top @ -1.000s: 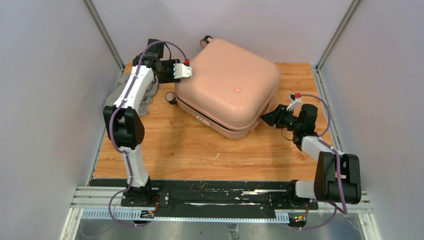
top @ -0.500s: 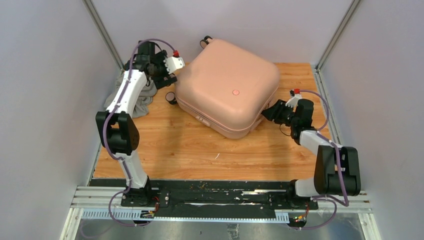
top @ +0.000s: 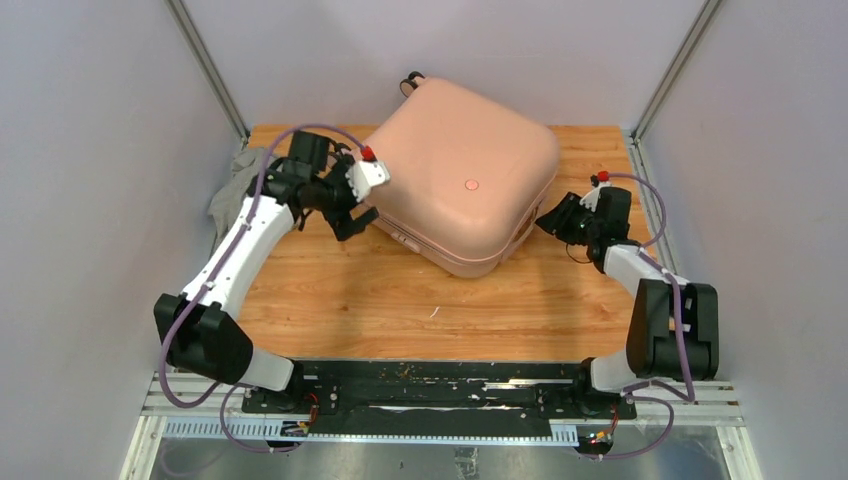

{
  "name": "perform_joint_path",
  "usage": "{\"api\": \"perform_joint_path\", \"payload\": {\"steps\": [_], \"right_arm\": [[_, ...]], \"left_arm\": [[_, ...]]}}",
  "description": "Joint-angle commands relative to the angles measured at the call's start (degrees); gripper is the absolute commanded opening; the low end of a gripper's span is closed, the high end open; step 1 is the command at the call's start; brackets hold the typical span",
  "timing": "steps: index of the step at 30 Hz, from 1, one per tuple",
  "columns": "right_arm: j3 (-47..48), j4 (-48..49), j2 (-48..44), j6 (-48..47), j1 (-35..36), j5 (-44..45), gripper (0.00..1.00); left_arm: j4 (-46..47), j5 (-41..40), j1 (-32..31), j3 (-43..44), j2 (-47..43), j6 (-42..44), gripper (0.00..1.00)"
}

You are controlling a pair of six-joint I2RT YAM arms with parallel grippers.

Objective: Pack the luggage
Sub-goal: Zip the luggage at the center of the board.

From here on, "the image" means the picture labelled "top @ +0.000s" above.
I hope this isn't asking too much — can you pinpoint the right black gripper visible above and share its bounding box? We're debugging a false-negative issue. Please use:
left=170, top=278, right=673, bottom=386
left=535, top=192, right=601, bottom=246

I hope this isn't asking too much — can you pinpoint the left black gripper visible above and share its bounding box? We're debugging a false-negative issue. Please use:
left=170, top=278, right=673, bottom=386
left=310, top=154, right=377, bottom=239

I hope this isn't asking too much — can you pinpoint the pink suitcase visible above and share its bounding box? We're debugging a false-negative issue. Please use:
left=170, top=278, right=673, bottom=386
left=364, top=71, right=560, bottom=278

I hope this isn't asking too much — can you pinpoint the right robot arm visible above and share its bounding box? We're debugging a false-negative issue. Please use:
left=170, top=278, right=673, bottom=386
left=536, top=182, right=719, bottom=418

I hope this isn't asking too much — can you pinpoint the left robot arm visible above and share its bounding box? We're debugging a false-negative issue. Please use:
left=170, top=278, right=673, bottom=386
left=154, top=124, right=391, bottom=413

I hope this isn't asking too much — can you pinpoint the grey cloth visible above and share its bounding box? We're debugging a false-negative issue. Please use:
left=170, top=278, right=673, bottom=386
left=207, top=148, right=267, bottom=247

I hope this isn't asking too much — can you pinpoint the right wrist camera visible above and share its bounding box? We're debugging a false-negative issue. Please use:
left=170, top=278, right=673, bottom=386
left=579, top=182, right=610, bottom=212

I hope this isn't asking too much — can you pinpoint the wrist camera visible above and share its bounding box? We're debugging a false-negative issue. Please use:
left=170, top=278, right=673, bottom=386
left=345, top=161, right=391, bottom=203
left=579, top=182, right=610, bottom=212

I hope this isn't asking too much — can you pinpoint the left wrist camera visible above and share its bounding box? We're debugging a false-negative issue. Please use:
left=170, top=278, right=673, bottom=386
left=345, top=161, right=391, bottom=203

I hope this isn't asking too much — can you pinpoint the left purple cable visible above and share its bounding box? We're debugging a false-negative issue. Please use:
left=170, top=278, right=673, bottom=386
left=157, top=124, right=372, bottom=455

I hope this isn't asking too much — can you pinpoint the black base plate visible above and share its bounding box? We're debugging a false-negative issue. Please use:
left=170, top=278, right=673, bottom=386
left=241, top=360, right=636, bottom=438

